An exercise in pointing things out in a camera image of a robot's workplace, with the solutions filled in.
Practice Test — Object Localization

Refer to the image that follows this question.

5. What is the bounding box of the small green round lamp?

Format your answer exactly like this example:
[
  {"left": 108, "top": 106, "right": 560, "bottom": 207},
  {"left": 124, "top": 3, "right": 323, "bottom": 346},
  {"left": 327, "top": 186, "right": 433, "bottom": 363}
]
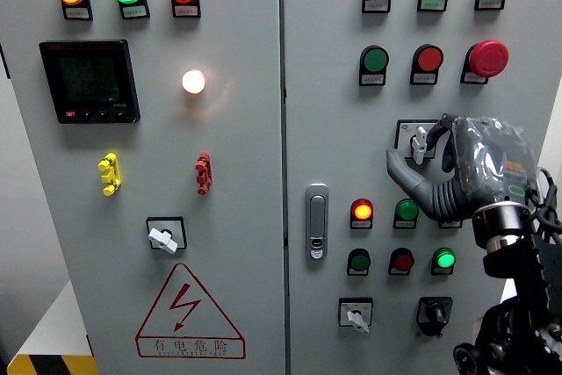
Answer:
[
  {"left": 432, "top": 247, "right": 458, "bottom": 270},
  {"left": 394, "top": 198, "right": 421, "bottom": 221}
]

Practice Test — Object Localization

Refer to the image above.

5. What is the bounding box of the large red stop button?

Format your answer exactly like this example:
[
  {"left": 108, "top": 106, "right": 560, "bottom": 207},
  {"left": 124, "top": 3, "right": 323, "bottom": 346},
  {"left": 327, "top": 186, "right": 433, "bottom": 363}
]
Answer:
[{"left": 465, "top": 39, "right": 510, "bottom": 79}]

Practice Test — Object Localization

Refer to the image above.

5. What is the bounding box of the small red push button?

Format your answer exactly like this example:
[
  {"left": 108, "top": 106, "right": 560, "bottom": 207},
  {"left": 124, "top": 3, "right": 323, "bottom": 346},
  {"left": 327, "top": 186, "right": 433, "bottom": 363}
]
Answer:
[{"left": 389, "top": 247, "right": 415, "bottom": 272}]

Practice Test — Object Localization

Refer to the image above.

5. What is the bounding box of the small red round lamp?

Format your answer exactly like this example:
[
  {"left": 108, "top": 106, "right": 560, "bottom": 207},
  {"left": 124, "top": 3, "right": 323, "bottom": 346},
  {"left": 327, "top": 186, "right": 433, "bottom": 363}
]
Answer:
[{"left": 350, "top": 198, "right": 375, "bottom": 221}]

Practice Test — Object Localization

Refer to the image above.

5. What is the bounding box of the pale grey cabinet door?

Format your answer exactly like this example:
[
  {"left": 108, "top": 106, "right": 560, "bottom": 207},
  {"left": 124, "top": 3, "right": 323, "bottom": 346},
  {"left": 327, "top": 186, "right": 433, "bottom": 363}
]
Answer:
[
  {"left": 0, "top": 0, "right": 287, "bottom": 375},
  {"left": 280, "top": 0, "right": 562, "bottom": 375}
]

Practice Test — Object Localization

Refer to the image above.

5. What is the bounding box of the small green push button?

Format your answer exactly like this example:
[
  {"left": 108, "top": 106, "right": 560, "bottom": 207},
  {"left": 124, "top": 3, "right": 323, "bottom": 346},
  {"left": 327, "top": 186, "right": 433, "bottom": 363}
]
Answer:
[{"left": 347, "top": 248, "right": 372, "bottom": 272}]

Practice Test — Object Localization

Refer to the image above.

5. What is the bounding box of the silver door lock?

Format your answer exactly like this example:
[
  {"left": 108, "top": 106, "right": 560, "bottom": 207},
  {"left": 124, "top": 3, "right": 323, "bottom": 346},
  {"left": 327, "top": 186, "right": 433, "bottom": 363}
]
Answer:
[{"left": 305, "top": 183, "right": 330, "bottom": 261}]

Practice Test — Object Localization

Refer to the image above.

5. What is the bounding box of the white round lamp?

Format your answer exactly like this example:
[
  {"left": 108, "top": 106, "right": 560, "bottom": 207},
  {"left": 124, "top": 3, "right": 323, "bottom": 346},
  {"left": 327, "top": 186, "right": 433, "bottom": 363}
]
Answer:
[{"left": 181, "top": 69, "right": 207, "bottom": 96}]

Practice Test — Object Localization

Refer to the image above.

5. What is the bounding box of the red warning triangle sign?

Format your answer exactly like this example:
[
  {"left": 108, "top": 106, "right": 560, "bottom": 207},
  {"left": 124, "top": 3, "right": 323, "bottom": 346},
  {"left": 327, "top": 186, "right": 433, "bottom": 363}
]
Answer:
[{"left": 135, "top": 263, "right": 247, "bottom": 360}]

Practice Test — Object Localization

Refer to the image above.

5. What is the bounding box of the black display meter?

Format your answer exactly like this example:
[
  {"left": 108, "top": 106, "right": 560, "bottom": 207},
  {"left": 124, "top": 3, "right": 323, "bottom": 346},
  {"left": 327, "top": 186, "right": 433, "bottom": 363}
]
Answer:
[{"left": 39, "top": 39, "right": 141, "bottom": 125}]

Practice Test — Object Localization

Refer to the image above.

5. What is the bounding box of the black yellow striped tape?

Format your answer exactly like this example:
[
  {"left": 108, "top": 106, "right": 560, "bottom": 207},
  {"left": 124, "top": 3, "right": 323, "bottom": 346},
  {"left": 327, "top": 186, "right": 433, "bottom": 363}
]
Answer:
[{"left": 6, "top": 353, "right": 100, "bottom": 375}]

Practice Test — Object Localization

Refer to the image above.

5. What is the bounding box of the black handle turn switch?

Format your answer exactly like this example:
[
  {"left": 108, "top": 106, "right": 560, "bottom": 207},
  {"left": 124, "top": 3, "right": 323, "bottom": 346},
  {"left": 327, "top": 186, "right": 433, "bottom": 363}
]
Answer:
[{"left": 415, "top": 296, "right": 454, "bottom": 339}]

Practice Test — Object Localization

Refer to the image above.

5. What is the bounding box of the small white handle turn switch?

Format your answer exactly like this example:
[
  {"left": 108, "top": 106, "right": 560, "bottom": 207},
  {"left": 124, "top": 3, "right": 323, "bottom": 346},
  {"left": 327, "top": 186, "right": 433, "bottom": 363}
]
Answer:
[{"left": 337, "top": 297, "right": 375, "bottom": 335}]

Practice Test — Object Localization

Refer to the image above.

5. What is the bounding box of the small red handle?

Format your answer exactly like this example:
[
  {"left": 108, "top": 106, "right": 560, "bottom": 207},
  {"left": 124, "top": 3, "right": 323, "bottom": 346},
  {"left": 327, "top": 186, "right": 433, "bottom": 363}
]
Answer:
[{"left": 194, "top": 151, "right": 213, "bottom": 196}]

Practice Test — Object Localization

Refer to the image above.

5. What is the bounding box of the small yellow handle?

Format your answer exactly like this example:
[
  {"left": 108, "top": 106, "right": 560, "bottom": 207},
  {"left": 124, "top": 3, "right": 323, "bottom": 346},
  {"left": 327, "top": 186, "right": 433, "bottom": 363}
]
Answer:
[{"left": 97, "top": 152, "right": 122, "bottom": 197}]

